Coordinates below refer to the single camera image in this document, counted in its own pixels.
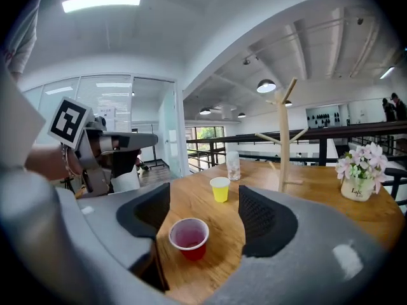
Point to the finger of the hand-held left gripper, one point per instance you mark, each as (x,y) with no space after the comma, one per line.
(140,140)

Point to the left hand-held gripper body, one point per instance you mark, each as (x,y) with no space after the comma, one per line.
(68,122)

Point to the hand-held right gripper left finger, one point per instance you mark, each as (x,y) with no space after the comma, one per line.
(111,221)

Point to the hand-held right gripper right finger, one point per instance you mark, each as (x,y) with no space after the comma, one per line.
(302,249)

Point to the red plastic cup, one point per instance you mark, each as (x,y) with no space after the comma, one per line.
(189,237)

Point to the wooden cup tree stand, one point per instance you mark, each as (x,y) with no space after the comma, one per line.
(283,157)

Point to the yellow plastic cup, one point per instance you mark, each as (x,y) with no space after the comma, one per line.
(220,191)

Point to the person's left forearm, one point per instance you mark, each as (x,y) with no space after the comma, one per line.
(44,164)

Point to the clear plastic cup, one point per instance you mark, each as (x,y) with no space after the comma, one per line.
(233,167)

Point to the person's left hand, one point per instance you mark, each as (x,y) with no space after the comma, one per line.
(100,151)

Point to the glass partition door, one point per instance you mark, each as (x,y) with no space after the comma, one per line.
(152,122)

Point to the window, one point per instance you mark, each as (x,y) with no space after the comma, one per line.
(206,133)

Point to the pink flowers in white pot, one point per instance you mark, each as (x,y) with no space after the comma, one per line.
(361,176)

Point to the person's white printed shirt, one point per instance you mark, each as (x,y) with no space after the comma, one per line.
(23,40)

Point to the wood-topped black railing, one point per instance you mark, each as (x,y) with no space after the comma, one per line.
(322,152)

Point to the ceiling light panel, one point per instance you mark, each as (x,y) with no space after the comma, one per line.
(101,2)

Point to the large black pendant lamp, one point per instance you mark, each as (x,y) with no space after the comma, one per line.
(266,86)

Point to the ceiling strip light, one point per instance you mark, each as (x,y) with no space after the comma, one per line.
(387,72)

